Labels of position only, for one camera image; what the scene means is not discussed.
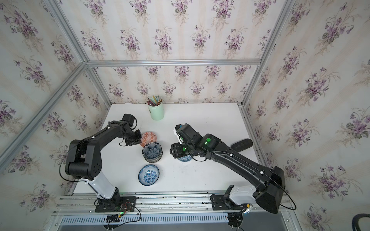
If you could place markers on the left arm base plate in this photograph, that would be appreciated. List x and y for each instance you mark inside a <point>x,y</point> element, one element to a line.
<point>124,204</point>

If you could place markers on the light green cup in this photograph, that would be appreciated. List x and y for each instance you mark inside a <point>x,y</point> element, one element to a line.
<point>157,112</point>

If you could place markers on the colourful straws bundle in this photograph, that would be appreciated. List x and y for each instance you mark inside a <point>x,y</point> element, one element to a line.
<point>153,101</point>

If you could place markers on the green triangle patterned bowl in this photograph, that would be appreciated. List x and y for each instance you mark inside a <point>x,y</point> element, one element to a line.
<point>153,160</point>

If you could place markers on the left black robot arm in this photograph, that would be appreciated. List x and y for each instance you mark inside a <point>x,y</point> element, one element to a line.
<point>84,161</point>

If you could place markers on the black petal patterned bowl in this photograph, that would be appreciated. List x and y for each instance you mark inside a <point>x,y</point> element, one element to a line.
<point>152,150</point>

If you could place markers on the orange patterned bowl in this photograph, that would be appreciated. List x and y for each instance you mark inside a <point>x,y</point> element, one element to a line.
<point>147,138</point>

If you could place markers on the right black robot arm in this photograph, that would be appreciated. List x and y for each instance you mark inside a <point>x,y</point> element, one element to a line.
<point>269,182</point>

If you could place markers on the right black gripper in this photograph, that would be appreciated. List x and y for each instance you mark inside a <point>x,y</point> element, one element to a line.
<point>175,150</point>

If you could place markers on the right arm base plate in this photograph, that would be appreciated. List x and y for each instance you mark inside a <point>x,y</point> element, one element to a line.
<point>223,202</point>

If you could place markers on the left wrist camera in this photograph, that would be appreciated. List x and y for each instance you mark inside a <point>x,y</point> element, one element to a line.
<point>131,120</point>

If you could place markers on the blue damask patterned bowl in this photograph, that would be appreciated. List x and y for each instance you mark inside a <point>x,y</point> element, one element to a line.
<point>185,158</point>

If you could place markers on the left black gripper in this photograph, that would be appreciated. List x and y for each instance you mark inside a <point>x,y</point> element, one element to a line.
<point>138,141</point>

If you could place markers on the blue floral bowl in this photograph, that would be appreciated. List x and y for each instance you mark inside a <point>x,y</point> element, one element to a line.
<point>148,175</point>

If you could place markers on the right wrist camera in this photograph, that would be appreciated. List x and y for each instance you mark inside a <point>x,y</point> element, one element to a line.
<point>185,133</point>

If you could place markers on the aluminium rail frame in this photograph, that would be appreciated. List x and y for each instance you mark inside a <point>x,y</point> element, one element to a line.
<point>173,211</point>

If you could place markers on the black cylindrical handle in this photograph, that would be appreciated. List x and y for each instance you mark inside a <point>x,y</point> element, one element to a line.
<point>242,145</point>

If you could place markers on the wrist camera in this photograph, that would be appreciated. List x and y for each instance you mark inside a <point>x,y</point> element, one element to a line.
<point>185,133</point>
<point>131,120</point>

